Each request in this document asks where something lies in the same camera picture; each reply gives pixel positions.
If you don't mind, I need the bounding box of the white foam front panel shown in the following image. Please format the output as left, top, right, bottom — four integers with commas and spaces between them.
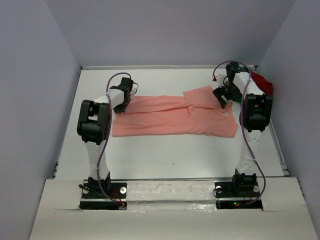
30, 177, 317, 240

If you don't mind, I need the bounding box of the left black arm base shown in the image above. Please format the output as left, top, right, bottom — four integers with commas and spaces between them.
79, 181, 128, 211

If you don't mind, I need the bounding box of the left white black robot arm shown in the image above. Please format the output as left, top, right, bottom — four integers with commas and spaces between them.
76, 72, 138, 202

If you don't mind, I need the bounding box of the pink t shirt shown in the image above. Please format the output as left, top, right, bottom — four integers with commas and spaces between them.
112, 85, 238, 138

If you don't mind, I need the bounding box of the red t shirt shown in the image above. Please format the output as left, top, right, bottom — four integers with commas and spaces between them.
251, 72, 274, 95

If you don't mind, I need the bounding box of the aluminium back table rail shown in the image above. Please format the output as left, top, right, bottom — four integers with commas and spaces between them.
80, 65, 217, 71

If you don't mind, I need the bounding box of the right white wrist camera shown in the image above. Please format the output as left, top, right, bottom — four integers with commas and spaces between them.
211, 74, 226, 89

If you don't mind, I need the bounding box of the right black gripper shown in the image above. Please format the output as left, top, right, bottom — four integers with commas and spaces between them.
213, 82, 242, 109

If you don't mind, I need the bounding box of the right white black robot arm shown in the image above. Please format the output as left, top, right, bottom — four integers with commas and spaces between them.
212, 61, 273, 202

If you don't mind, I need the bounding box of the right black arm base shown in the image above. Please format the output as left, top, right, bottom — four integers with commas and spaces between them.
212, 181, 263, 210

